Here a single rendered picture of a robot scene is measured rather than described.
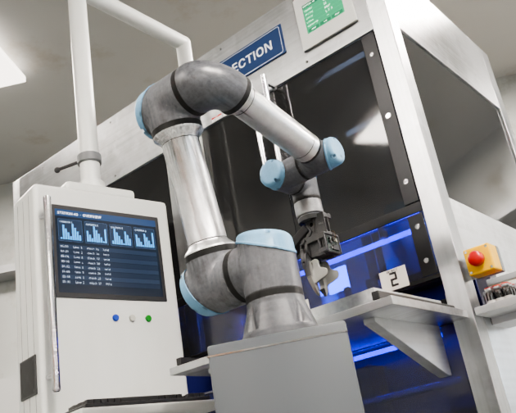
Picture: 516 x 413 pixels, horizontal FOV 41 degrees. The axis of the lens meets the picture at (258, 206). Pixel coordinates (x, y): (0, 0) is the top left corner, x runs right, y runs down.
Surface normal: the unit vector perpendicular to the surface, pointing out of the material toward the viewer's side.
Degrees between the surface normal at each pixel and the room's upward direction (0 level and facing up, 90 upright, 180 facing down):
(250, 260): 90
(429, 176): 90
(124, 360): 90
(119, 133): 90
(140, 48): 180
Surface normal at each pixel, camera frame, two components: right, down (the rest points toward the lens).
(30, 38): 0.16, 0.91
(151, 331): 0.62, -0.39
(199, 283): -0.60, -0.02
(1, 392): -0.15, -0.35
